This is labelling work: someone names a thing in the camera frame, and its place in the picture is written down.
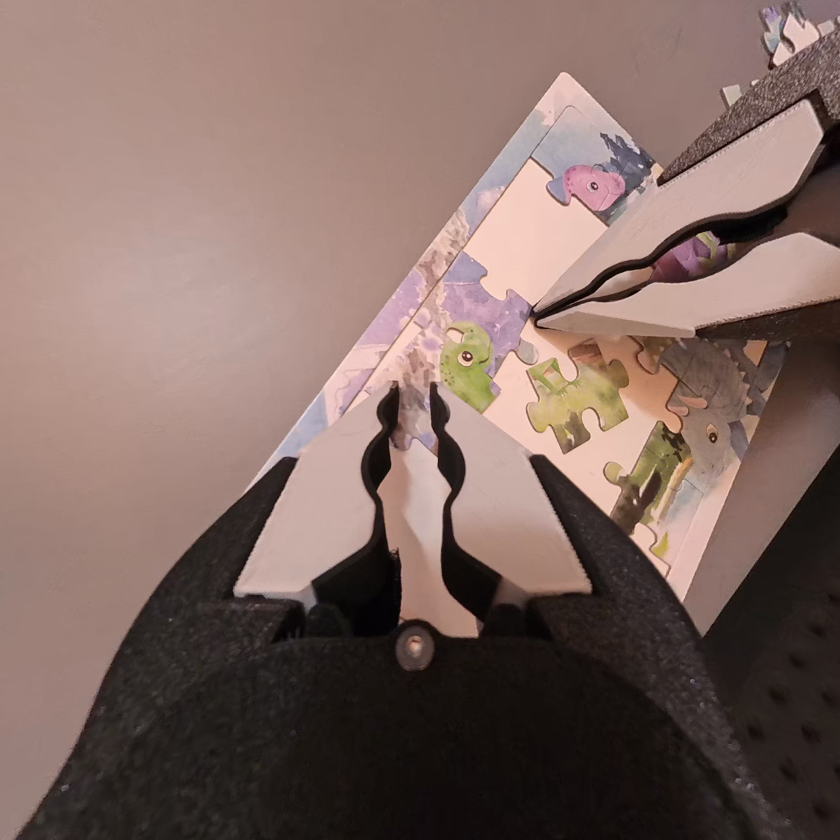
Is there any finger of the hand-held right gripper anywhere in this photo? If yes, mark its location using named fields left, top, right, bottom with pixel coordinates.
left=533, top=230, right=840, bottom=340
left=533, top=97, right=829, bottom=316

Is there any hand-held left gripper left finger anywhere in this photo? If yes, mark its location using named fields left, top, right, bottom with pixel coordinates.
left=234, top=382, right=403, bottom=624

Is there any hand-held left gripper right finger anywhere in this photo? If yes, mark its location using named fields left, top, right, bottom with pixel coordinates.
left=430, top=382, right=589, bottom=639

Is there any pile of puzzle pieces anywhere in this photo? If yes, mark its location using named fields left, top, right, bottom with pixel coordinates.
left=718, top=0, right=824, bottom=109

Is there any green dinosaur head puzzle piece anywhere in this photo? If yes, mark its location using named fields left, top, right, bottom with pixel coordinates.
left=392, top=251, right=540, bottom=455

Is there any dinosaur puzzle tray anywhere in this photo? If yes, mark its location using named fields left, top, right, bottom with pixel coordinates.
left=244, top=71, right=790, bottom=603

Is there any grey desk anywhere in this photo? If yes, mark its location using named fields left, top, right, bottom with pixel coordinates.
left=0, top=0, right=840, bottom=637

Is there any pink dinosaur head puzzle piece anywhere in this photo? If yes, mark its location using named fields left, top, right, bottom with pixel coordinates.
left=530, top=105, right=660, bottom=229

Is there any group of assembled puzzle pieces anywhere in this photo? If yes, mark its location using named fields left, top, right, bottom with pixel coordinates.
left=602, top=233, right=788, bottom=559

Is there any green grass puzzle piece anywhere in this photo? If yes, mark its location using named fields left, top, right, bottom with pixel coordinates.
left=524, top=356, right=632, bottom=455

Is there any black dimpled surface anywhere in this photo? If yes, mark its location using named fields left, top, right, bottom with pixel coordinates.
left=701, top=453, right=840, bottom=840

